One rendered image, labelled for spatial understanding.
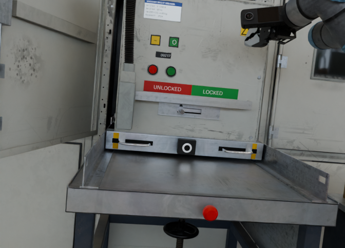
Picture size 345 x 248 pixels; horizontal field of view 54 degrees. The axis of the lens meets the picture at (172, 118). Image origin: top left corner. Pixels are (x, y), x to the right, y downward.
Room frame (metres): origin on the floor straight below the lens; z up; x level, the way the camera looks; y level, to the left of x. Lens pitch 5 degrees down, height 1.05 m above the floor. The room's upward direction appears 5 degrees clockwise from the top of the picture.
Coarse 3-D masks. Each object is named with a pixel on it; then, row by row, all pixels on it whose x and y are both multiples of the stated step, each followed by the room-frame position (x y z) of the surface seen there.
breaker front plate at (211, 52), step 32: (160, 0) 1.11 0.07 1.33; (192, 0) 1.12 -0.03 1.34; (224, 0) 1.13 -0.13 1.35; (160, 32) 1.12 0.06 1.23; (192, 32) 1.13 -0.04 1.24; (224, 32) 1.14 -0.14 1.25; (160, 64) 1.12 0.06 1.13; (192, 64) 1.13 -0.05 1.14; (224, 64) 1.14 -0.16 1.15; (256, 64) 1.15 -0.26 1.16; (256, 96) 1.16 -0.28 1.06; (160, 128) 1.14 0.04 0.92; (192, 128) 1.15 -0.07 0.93; (224, 128) 1.16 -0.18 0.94; (256, 128) 1.17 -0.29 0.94
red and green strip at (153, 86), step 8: (144, 80) 1.12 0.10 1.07; (144, 88) 1.12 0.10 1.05; (152, 88) 1.13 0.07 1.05; (160, 88) 1.13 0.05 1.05; (168, 88) 1.13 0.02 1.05; (176, 88) 1.13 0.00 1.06; (184, 88) 1.14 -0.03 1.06; (192, 88) 1.14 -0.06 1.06; (200, 88) 1.14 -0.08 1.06; (208, 88) 1.14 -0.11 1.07; (216, 88) 1.15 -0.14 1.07; (224, 88) 1.15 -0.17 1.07; (208, 96) 1.15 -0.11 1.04; (216, 96) 1.15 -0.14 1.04; (224, 96) 1.15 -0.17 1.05; (232, 96) 1.15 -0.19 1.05
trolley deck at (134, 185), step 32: (128, 160) 1.03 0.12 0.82; (160, 160) 1.07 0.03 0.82; (192, 160) 1.12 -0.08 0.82; (224, 160) 1.17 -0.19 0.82; (96, 192) 0.72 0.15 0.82; (128, 192) 0.72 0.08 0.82; (160, 192) 0.73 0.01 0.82; (192, 192) 0.76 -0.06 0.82; (224, 192) 0.78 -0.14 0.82; (256, 192) 0.81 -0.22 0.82; (288, 192) 0.83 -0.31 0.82; (320, 224) 0.77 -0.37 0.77
